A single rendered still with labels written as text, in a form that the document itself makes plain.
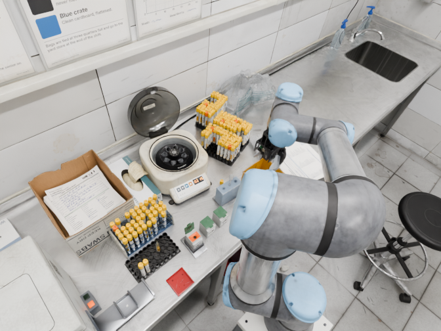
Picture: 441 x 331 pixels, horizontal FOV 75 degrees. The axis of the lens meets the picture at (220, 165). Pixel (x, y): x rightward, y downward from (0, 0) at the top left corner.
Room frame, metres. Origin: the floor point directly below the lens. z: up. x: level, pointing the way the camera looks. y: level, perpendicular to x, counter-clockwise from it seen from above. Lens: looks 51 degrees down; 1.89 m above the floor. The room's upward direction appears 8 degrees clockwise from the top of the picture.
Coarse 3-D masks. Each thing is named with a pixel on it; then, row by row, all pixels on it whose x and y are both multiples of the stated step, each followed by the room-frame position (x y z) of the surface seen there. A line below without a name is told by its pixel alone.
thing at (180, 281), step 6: (180, 270) 0.33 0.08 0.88; (174, 276) 0.31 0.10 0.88; (180, 276) 0.31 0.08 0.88; (186, 276) 0.31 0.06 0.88; (168, 282) 0.28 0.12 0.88; (174, 282) 0.29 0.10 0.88; (180, 282) 0.29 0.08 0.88; (186, 282) 0.29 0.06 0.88; (192, 282) 0.30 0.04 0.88; (174, 288) 0.27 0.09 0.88; (180, 288) 0.27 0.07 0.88; (186, 288) 0.27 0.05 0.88; (180, 294) 0.25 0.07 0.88
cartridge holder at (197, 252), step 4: (184, 236) 0.45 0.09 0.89; (180, 240) 0.44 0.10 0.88; (184, 240) 0.43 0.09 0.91; (184, 244) 0.42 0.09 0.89; (188, 244) 0.41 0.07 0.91; (200, 244) 0.42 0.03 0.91; (188, 248) 0.41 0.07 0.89; (196, 248) 0.40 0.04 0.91; (200, 248) 0.41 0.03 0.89; (204, 248) 0.42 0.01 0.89; (192, 252) 0.39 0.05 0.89; (196, 252) 0.40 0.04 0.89; (200, 252) 0.40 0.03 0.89; (196, 256) 0.38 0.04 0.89
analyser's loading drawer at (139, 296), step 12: (144, 288) 0.25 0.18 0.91; (120, 300) 0.20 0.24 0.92; (132, 300) 0.21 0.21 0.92; (144, 300) 0.21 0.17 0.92; (108, 312) 0.17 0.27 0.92; (120, 312) 0.17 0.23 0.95; (132, 312) 0.17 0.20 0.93; (96, 324) 0.13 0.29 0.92; (108, 324) 0.14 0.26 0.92; (120, 324) 0.14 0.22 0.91
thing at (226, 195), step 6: (234, 180) 0.67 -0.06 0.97; (240, 180) 0.68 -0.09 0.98; (222, 186) 0.64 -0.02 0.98; (228, 186) 0.64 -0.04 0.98; (234, 186) 0.65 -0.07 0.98; (216, 192) 0.63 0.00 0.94; (222, 192) 0.61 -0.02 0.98; (228, 192) 0.62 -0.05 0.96; (234, 192) 0.64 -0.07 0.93; (216, 198) 0.62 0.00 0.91; (222, 198) 0.60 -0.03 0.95; (228, 198) 0.62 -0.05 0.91; (234, 198) 0.65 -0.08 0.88; (222, 204) 0.61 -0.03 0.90; (228, 204) 0.62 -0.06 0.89
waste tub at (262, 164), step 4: (260, 160) 0.80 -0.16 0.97; (264, 160) 0.81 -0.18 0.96; (256, 164) 0.78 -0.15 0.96; (260, 164) 0.80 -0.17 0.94; (264, 164) 0.81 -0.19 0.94; (268, 164) 0.80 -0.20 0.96; (248, 168) 0.74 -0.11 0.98; (252, 168) 0.76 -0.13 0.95; (256, 168) 0.79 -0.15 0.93; (260, 168) 0.81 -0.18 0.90; (264, 168) 0.80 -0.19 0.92; (268, 168) 0.79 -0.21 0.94; (244, 172) 0.72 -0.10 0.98; (280, 172) 0.75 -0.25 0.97
